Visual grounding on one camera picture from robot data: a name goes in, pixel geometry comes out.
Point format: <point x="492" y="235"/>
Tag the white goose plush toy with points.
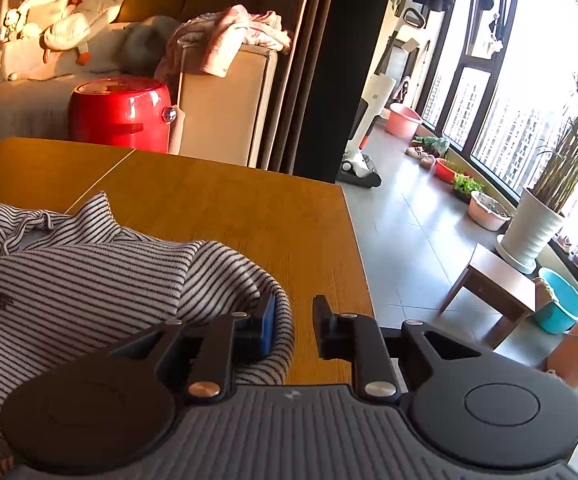
<point x="83" y="20"/>

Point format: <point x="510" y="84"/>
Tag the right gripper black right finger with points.
<point x="356" y="339"/>

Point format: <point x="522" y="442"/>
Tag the white upright vacuum cleaner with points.
<point x="356" y="167"/>

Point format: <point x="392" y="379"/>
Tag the pink clothes pile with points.
<point x="223" y="34"/>

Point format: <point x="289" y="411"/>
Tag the beige storage box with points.
<point x="224" y="116"/>

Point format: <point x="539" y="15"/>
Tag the pink bowl with soil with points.
<point x="486" y="212"/>

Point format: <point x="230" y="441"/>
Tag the striped brown garment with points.
<point x="70" y="285"/>

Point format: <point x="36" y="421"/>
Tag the red round stool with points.
<point x="129" y="112"/>

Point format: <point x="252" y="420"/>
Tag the teal plastic basin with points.
<point x="556" y="302"/>

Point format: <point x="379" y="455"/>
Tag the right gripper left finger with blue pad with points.
<point x="215" y="350"/>

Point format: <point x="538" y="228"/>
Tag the red planter with greens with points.
<point x="462" y="184"/>

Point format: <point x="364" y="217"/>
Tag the small wooden stool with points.
<point x="501" y="287"/>

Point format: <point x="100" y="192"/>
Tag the grey round cushion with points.
<point x="145" y="45"/>

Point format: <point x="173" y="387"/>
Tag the pink basin far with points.
<point x="402" y="122"/>

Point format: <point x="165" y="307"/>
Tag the grey sofa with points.
<point x="34" y="96"/>

